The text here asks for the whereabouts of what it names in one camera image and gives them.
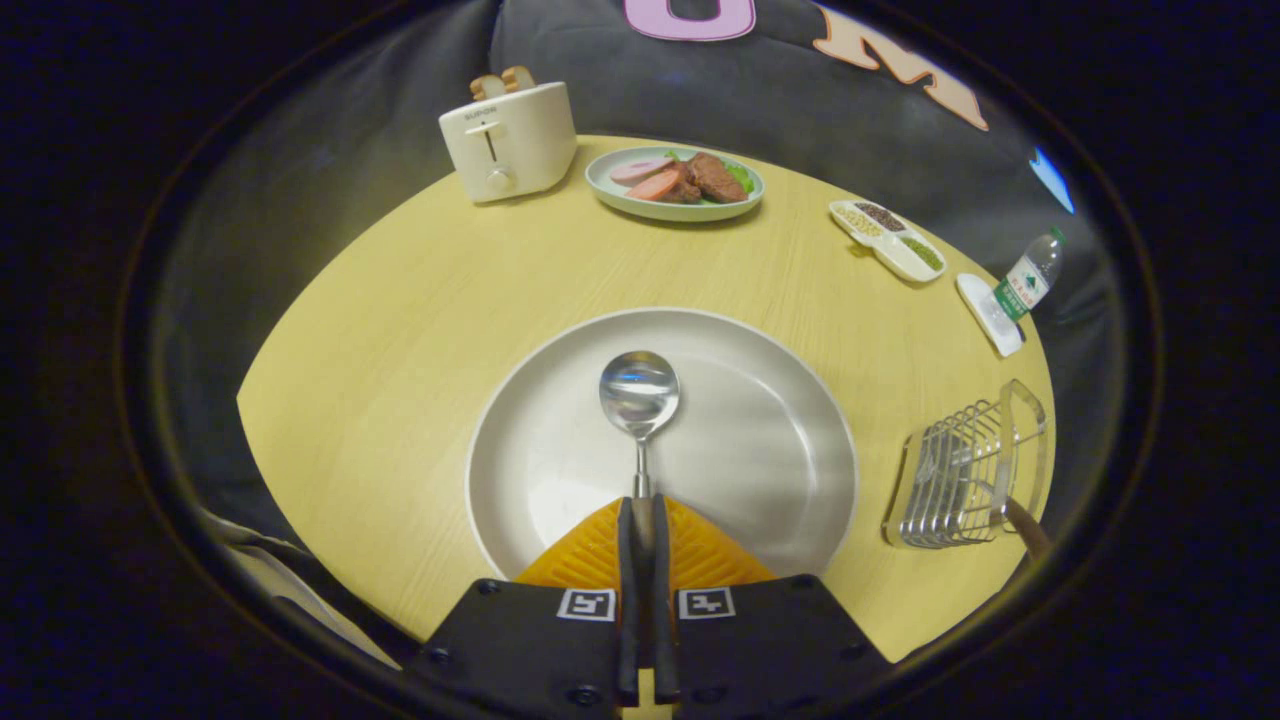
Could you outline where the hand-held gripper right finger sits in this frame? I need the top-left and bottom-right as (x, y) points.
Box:
(640, 495), (896, 720)

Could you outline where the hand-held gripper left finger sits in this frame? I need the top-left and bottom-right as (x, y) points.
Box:
(405, 497), (641, 720)

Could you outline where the silver spoon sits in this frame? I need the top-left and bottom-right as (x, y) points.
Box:
(598, 350), (682, 501)

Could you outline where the wooden handled fork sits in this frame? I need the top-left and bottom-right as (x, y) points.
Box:
(1003, 497), (1053, 561)

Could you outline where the large white plate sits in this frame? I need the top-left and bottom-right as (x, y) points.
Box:
(465, 307), (859, 581)

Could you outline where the pale green plate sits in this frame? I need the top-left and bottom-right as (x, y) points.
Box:
(585, 146), (766, 223)

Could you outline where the red sausage slice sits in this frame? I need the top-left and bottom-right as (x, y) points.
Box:
(627, 168), (691, 204)

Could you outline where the white divided grain dish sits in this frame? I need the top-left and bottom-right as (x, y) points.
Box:
(828, 199), (948, 284)

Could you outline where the brown meat slice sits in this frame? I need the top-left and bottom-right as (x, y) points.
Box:
(668, 152), (749, 204)

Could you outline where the green lettuce leaf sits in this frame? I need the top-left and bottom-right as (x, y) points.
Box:
(665, 150), (756, 196)

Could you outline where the pink ham slice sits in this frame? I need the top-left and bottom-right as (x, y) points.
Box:
(610, 157), (676, 188)

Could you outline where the white square coaster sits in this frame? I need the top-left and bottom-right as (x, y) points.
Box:
(955, 272), (1027, 359)

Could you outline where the white toaster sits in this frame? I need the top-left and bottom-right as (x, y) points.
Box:
(438, 80), (579, 205)

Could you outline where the clear plastic water bottle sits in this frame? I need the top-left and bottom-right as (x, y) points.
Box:
(993, 227), (1068, 323)

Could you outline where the black backdrop cloth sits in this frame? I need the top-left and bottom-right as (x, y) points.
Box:
(150, 0), (1121, 561)

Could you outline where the metal wire rack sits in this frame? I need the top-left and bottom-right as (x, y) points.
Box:
(880, 378), (1049, 550)

